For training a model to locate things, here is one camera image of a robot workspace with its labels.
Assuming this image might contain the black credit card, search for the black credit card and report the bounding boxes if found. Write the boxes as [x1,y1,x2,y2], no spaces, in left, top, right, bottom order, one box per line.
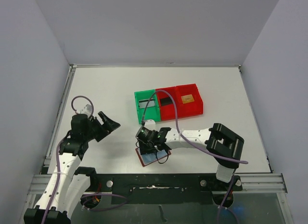
[160,97,173,106]

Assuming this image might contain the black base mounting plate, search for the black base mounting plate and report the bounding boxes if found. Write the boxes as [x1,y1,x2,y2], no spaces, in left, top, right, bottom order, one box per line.
[85,173,229,205]

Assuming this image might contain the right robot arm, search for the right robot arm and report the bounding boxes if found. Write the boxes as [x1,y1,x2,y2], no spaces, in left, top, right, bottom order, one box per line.
[136,123,248,190]

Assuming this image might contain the red leather card holder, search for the red leather card holder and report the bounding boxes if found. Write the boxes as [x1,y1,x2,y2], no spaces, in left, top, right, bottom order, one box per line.
[135,148,171,167]

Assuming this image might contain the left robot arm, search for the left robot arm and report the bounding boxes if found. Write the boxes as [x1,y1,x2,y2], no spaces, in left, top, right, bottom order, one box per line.
[24,111,120,224]

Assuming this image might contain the green plastic bin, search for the green plastic bin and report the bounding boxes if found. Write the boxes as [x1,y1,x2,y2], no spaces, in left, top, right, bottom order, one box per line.
[134,89,161,124]

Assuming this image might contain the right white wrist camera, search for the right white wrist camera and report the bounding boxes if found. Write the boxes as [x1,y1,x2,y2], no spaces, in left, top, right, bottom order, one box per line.
[144,119,156,126]

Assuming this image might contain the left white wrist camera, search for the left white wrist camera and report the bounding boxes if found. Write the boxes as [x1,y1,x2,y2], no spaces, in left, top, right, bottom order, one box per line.
[75,104,93,118]

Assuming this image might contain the aluminium front rail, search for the aluminium front rail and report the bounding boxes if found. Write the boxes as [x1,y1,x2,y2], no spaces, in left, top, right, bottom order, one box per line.
[237,173,288,193]

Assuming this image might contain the red bin with gold card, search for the red bin with gold card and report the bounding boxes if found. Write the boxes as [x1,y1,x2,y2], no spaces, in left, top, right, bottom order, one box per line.
[176,84,204,118]

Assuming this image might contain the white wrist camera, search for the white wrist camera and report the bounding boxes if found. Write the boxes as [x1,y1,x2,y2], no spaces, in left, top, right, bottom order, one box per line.
[144,119,156,126]
[75,104,93,118]

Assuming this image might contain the gold credit card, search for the gold credit card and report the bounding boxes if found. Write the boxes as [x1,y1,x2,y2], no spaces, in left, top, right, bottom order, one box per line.
[181,94,194,104]

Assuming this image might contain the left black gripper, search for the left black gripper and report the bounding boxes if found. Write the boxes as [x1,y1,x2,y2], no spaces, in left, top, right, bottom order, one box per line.
[84,112,119,141]

